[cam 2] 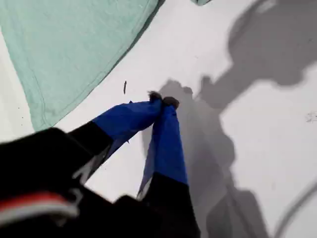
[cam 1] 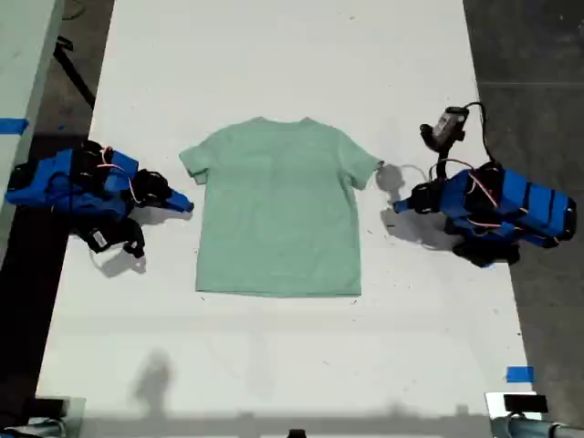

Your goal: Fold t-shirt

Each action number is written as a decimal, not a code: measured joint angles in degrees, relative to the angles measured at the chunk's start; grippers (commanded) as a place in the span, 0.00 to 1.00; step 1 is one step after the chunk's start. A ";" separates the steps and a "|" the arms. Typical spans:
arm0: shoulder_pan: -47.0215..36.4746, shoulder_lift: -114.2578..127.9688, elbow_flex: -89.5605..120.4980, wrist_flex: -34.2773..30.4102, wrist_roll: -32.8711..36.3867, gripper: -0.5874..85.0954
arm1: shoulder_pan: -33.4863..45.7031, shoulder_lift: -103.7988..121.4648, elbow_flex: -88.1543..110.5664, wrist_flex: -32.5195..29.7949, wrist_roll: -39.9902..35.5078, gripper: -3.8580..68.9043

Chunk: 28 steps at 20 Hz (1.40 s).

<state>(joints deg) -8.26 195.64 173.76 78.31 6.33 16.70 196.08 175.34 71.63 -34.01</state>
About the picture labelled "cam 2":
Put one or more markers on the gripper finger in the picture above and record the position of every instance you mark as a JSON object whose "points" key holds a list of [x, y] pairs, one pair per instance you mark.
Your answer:
{"points": [[123, 119], [168, 153]]}

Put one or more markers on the pale green t-shirt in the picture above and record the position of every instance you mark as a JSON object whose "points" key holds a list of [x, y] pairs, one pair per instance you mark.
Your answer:
{"points": [[62, 49]]}

